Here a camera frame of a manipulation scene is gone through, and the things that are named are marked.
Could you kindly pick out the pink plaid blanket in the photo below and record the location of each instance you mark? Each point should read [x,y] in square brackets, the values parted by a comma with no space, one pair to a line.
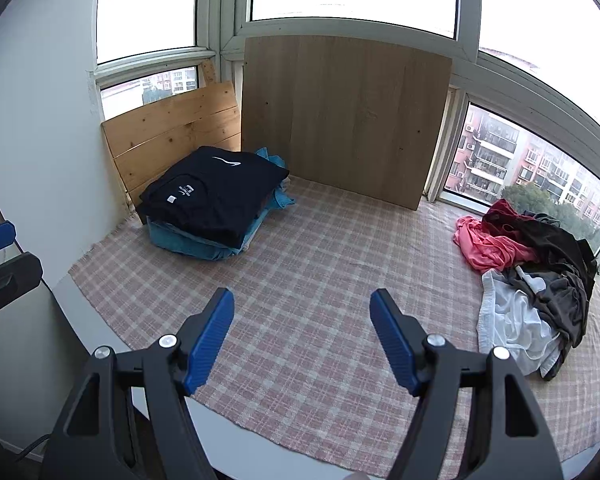
[302,365]

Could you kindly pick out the navy blue garment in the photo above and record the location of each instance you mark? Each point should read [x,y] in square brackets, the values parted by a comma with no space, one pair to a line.
[214,194]

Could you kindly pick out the black grey garment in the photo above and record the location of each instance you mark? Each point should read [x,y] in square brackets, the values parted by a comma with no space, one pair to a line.
[560,283]

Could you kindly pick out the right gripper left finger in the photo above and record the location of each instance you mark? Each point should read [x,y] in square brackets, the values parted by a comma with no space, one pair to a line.
[96,435]

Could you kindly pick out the pink garment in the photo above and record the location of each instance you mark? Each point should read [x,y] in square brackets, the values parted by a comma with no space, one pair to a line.
[484,251]

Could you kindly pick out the large wood grain board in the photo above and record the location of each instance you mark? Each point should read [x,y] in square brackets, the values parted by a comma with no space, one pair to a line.
[356,114]

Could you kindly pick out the pine plank board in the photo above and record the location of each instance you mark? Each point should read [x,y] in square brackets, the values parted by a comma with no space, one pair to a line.
[145,142]

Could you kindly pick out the light blue garment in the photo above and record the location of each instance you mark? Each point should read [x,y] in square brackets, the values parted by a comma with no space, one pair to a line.
[172,239]

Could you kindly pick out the white garment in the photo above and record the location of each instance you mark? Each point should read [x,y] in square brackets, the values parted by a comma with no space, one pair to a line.
[508,319]

